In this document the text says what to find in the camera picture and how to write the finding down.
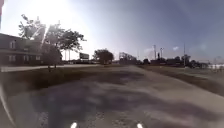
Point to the dark two-storey building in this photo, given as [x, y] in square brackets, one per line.
[20, 50]

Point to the grey asphalt path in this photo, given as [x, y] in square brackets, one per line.
[126, 100]

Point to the billboard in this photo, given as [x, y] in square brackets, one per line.
[84, 55]

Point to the large spreading tree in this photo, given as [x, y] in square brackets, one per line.
[58, 36]

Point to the distant building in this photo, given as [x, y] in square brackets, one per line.
[126, 57]

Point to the robot's own part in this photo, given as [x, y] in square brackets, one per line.
[139, 125]
[73, 125]

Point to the row of poles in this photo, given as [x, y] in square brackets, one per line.
[154, 52]

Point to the grass area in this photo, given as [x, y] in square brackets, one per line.
[40, 78]

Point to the small round dark tree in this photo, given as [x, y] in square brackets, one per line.
[103, 56]

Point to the grass strip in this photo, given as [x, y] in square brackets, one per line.
[188, 79]

